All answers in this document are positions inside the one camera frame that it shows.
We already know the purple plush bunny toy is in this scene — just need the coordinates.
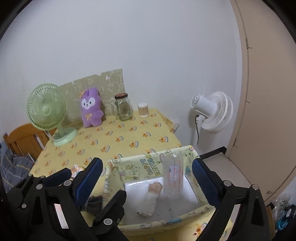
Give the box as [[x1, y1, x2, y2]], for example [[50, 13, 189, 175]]
[[80, 87, 104, 128]]

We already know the grey drawstring pouch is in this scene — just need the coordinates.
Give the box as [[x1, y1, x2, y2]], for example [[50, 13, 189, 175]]
[[80, 195, 103, 217]]

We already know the beige sock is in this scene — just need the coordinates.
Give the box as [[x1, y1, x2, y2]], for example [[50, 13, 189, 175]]
[[137, 182, 163, 217]]

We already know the beige patterned cardboard sheet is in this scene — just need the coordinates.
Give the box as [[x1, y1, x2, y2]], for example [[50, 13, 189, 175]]
[[60, 69, 125, 124]]

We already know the green desk fan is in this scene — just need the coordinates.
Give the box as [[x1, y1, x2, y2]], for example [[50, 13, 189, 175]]
[[26, 83, 78, 146]]

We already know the grey plaid cloth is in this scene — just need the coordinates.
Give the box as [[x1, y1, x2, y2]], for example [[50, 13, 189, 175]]
[[1, 142, 35, 193]]

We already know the glass jar with lid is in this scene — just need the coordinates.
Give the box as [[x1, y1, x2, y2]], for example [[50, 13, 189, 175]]
[[114, 93, 133, 121]]

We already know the cotton swab container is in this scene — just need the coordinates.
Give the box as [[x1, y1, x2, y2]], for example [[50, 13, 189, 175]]
[[137, 102, 149, 118]]

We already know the clear plastic bag pack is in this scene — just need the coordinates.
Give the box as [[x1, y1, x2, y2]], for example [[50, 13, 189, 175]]
[[159, 150, 184, 198]]

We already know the white standing fan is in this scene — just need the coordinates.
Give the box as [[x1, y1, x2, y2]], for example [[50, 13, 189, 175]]
[[190, 91, 233, 145]]

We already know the wooden chair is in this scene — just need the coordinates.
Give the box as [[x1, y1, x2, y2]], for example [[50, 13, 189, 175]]
[[3, 123, 58, 160]]

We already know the beige door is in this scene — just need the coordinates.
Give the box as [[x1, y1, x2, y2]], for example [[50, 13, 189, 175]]
[[226, 1, 295, 204]]

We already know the yellow patterned storage box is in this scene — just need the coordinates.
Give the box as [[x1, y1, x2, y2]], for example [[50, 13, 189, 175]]
[[103, 146, 215, 235]]

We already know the yellow cartoon tablecloth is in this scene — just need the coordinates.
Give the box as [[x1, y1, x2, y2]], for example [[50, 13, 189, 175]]
[[31, 109, 215, 240]]

